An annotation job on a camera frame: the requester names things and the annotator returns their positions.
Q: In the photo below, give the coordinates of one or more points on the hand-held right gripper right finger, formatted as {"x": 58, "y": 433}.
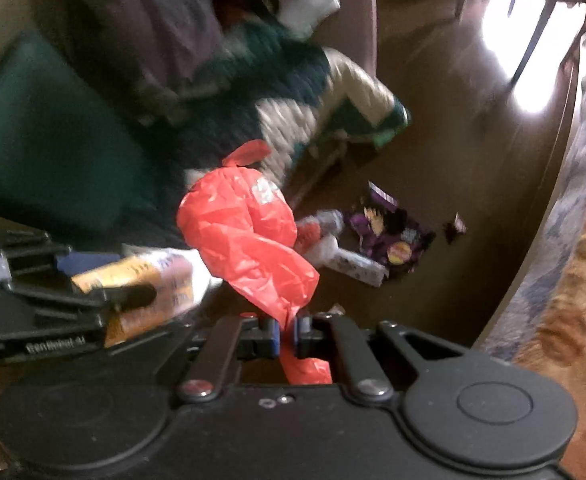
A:
{"x": 301, "y": 333}

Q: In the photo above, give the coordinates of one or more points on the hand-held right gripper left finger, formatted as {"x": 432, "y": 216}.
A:
{"x": 271, "y": 338}

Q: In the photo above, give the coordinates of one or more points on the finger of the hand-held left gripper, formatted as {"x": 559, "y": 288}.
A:
{"x": 80, "y": 262}
{"x": 133, "y": 297}

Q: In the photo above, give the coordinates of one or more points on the orange cardboard box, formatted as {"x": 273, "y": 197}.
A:
{"x": 138, "y": 285}

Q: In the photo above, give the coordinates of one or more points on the red plastic bag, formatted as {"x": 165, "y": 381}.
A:
{"x": 243, "y": 230}

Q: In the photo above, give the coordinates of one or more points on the dark green bin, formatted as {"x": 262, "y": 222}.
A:
{"x": 48, "y": 140}

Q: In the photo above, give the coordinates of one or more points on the purple snack bag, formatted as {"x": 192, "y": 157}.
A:
{"x": 390, "y": 232}

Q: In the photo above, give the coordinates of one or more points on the white printed packet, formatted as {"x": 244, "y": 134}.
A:
{"x": 355, "y": 265}

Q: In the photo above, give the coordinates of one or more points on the red and white wrapper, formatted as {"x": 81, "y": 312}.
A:
{"x": 309, "y": 236}

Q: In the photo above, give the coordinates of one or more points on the clear plastic wrapper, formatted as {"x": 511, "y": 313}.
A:
{"x": 325, "y": 220}

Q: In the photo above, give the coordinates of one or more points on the small dark wrapper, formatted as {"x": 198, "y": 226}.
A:
{"x": 455, "y": 230}

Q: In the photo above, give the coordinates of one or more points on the green and white quilt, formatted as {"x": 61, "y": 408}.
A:
{"x": 293, "y": 105}

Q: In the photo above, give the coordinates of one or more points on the purple grey backpack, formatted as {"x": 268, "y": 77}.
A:
{"x": 148, "y": 15}

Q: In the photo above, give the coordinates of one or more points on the orange patterned blanket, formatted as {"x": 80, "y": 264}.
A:
{"x": 573, "y": 320}

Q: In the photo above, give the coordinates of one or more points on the blue floral bed sheet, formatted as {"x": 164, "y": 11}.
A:
{"x": 558, "y": 210}

